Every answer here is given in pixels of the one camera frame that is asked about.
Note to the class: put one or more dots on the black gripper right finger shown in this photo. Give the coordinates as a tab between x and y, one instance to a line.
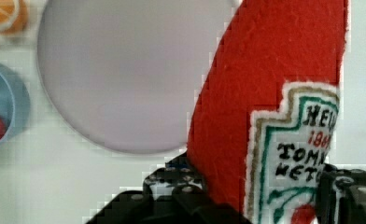
341	196

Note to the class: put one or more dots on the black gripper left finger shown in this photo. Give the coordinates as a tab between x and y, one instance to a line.
173	194

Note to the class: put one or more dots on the red plush ketchup bottle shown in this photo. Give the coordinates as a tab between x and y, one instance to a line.
263	123

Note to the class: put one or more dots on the grey round plate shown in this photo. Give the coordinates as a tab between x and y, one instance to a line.
126	73

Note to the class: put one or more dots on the blue bowl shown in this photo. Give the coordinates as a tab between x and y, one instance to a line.
14	103

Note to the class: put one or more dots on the orange slice toy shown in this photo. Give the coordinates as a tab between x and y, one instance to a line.
13	16

